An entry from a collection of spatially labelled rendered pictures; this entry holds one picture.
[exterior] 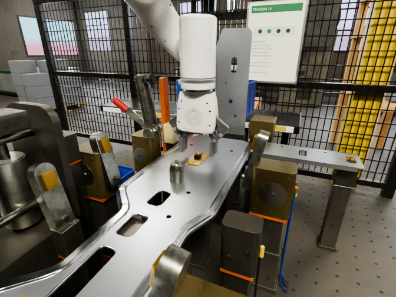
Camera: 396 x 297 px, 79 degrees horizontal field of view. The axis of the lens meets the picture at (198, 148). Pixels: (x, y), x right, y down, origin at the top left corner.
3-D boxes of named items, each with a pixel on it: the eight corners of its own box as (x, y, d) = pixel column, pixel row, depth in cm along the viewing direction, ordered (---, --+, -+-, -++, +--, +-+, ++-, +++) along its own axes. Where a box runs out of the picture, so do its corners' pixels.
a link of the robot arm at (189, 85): (172, 78, 56) (172, 91, 57) (208, 79, 52) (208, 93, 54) (187, 75, 63) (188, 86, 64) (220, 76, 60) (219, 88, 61)
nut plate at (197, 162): (198, 166, 61) (198, 161, 61) (185, 163, 63) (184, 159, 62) (209, 154, 69) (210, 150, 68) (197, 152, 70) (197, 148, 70)
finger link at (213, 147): (210, 132, 60) (209, 157, 62) (221, 134, 59) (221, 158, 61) (214, 128, 62) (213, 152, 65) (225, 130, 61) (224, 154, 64)
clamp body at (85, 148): (116, 281, 65) (94, 155, 51) (86, 269, 69) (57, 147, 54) (132, 263, 70) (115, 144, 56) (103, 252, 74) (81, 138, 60)
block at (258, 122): (263, 214, 91) (274, 122, 77) (242, 208, 94) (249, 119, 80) (266, 202, 98) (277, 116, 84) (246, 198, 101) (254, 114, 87)
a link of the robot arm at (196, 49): (175, 75, 61) (185, 79, 53) (174, 16, 56) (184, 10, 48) (207, 74, 63) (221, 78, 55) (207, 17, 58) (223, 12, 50)
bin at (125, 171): (122, 198, 100) (119, 180, 97) (103, 193, 104) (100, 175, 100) (138, 185, 110) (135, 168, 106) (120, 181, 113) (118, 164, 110)
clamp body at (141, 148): (157, 240, 79) (149, 138, 66) (132, 231, 83) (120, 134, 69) (167, 227, 85) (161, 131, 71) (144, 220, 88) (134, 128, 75)
